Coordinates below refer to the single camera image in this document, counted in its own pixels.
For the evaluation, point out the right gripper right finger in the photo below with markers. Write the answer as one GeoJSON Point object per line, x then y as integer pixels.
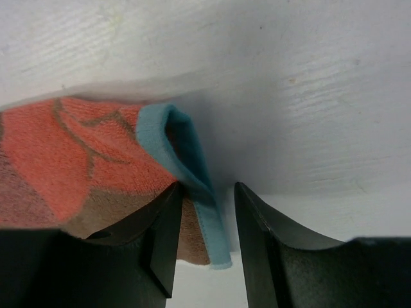
{"type": "Point", "coordinates": [286, 264]}

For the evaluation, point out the orange brown patterned towel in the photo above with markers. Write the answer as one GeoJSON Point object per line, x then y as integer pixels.
{"type": "Point", "coordinates": [82, 166]}

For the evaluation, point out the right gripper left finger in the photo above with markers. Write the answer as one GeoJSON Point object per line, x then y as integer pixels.
{"type": "Point", "coordinates": [128, 264]}

